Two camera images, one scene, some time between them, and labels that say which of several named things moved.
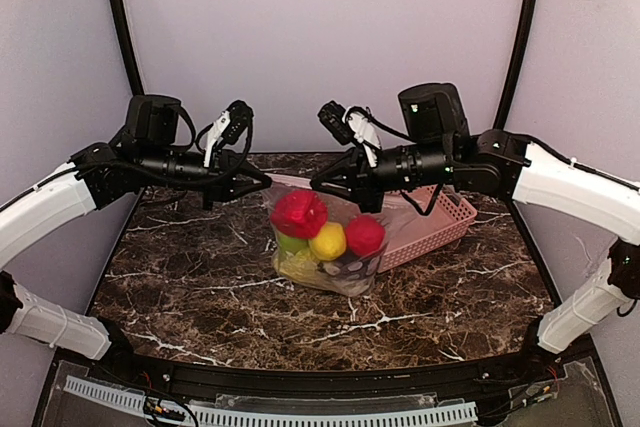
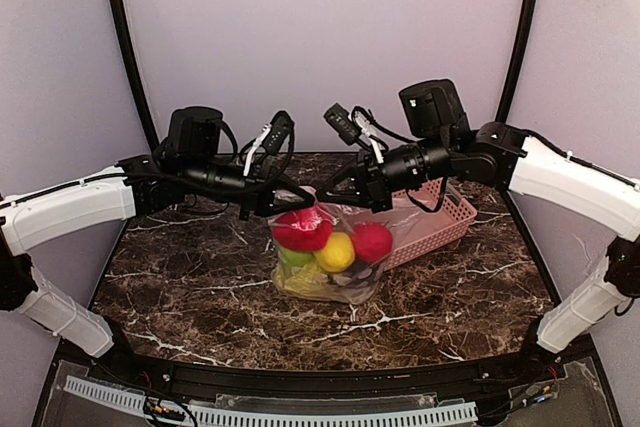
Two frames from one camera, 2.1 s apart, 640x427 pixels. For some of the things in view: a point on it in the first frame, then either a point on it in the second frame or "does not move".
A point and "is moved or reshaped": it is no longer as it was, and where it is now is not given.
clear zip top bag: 324,241 is moved or reshaped
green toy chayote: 292,244 -> 296,258
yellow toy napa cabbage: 299,266 -> 304,279
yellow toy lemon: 330,244 -> 338,254
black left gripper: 215,177 -> 259,192
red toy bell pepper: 299,214 does not move
